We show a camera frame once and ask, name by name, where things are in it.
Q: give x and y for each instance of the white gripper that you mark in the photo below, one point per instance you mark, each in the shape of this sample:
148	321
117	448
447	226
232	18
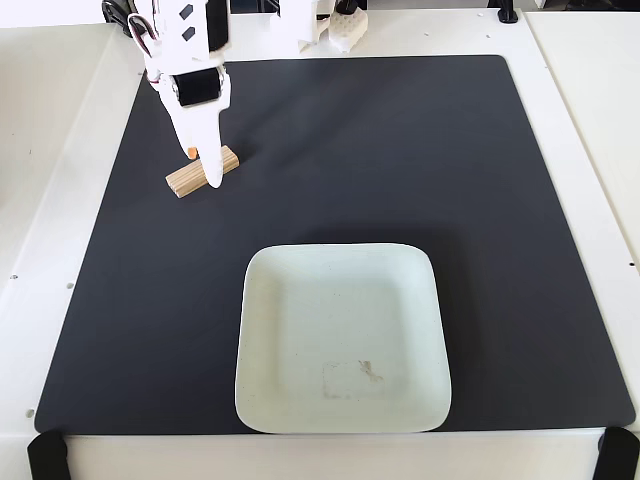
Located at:
196	90

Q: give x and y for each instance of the light wooden block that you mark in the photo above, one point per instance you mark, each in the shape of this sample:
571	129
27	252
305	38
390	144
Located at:
182	182

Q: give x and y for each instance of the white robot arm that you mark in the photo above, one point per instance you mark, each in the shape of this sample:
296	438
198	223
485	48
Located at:
300	25

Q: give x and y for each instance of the white square plate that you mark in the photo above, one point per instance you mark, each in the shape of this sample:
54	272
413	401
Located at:
345	320

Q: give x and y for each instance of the black table clamp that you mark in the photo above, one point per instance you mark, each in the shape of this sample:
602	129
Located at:
508	10
112	12

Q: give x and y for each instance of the black rubber mat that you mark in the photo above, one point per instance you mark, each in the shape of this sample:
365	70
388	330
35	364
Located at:
400	175

